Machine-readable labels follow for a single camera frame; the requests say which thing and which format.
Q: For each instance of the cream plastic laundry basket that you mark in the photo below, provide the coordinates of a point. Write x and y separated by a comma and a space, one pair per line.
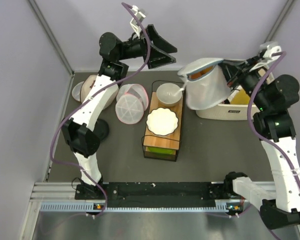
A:
225, 110

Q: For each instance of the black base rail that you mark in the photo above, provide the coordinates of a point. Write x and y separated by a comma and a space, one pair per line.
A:
124, 190

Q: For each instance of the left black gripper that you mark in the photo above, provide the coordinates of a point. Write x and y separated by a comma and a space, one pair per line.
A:
159, 47

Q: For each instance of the white mesh laundry bag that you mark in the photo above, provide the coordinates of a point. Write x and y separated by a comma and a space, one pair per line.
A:
204, 82

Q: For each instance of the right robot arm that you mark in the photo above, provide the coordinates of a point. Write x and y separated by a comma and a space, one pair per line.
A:
274, 127

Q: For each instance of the pink-trimmed mesh laundry bag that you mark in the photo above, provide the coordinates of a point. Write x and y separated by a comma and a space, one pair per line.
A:
131, 102

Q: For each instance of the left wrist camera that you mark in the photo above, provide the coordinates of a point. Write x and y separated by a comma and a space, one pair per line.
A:
140, 14

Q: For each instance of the yellow garment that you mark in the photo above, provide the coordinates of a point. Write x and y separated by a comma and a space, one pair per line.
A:
239, 97

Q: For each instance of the black wire wooden rack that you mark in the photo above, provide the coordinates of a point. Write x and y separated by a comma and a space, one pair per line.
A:
172, 141

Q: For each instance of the white round bowl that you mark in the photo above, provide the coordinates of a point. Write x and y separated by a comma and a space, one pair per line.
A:
169, 94

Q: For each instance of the black round lid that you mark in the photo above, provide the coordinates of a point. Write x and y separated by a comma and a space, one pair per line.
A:
101, 129

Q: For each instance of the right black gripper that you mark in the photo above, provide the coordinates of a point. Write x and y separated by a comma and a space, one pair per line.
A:
242, 68

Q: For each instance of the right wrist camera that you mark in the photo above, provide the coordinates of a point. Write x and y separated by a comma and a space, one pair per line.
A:
266, 51

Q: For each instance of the slotted cable duct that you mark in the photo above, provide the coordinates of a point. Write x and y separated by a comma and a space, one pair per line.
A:
90, 207

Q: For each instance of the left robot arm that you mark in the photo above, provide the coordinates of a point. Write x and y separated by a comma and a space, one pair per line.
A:
79, 129

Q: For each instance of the white scalloped plate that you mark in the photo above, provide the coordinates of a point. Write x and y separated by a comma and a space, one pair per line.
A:
162, 121

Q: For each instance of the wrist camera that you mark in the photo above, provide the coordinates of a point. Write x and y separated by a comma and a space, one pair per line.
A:
266, 51
140, 14

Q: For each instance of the beige bear cap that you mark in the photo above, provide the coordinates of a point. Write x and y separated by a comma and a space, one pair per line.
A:
82, 89

